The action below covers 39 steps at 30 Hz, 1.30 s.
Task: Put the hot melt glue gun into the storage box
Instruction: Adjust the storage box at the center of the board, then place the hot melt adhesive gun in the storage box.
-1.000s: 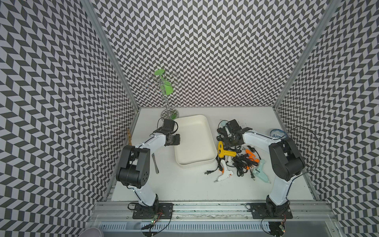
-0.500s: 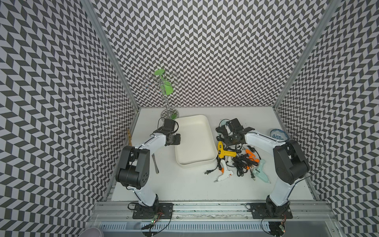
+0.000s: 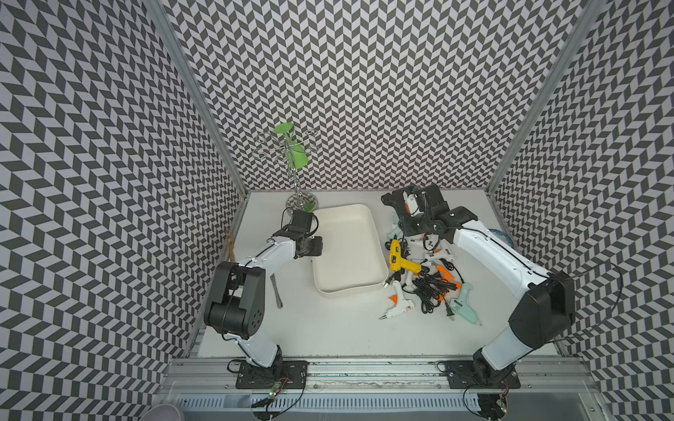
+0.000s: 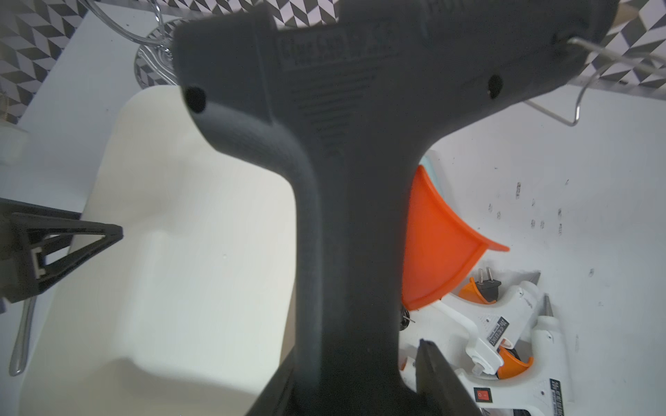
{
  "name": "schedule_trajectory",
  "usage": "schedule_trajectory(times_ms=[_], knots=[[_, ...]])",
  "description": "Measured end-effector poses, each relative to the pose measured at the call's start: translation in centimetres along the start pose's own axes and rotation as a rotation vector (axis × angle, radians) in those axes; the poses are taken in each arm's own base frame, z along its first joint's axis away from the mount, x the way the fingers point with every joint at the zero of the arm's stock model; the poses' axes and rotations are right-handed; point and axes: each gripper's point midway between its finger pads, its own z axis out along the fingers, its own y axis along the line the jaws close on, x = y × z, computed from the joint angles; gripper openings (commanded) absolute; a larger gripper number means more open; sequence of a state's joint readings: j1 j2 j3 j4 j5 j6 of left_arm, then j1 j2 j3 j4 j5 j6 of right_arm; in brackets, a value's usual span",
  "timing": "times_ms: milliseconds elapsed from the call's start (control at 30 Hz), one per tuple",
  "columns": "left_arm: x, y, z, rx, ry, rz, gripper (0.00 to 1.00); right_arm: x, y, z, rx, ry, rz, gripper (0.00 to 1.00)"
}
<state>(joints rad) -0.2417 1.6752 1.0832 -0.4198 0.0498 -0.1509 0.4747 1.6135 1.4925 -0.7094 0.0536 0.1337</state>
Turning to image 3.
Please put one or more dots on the blue white ceramic bowl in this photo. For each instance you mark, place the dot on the blue white ceramic bowl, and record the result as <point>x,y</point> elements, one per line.
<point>503,237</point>

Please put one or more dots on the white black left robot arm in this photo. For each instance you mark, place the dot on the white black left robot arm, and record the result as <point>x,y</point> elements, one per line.
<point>235,306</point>

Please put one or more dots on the silver stand green leaves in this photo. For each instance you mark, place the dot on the silver stand green leaves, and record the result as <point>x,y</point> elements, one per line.
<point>293,146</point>

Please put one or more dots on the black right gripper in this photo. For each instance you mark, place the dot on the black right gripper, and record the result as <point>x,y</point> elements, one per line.
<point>407,229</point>

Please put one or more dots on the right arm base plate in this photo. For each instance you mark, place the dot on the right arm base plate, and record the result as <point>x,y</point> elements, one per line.
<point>479,375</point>

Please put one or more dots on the mint green glue gun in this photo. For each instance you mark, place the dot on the mint green glue gun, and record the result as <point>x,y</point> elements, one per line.
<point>396,233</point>

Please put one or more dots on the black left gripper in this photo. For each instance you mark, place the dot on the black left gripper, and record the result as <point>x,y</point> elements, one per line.
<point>318,248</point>

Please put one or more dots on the white glue gun orange trigger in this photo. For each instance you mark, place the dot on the white glue gun orange trigger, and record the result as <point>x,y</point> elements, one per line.
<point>440,254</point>

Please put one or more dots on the white plastic storage box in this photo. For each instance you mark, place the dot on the white plastic storage box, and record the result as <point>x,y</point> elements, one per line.
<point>352,260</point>

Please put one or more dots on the yellow glue gun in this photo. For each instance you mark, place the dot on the yellow glue gun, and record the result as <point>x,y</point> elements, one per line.
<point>397,262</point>

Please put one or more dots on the mint glue gun front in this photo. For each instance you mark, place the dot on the mint glue gun front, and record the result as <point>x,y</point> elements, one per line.
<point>460,305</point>

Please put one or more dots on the aluminium front rail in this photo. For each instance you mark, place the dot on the aluminium front rail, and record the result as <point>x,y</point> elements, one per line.
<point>534,374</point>

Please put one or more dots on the metal file tool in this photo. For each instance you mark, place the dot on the metal file tool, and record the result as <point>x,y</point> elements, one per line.
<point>279,301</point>

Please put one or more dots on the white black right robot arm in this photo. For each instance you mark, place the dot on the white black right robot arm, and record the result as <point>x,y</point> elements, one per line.
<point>545,298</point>

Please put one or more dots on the wooden stick at wall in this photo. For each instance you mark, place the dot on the wooden stick at wall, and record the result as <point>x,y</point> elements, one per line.
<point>230,254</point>

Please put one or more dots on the black glue gun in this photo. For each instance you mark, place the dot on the black glue gun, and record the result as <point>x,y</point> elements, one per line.
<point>403,201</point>

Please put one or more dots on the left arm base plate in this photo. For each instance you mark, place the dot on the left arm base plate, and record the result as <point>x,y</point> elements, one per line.
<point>289,374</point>

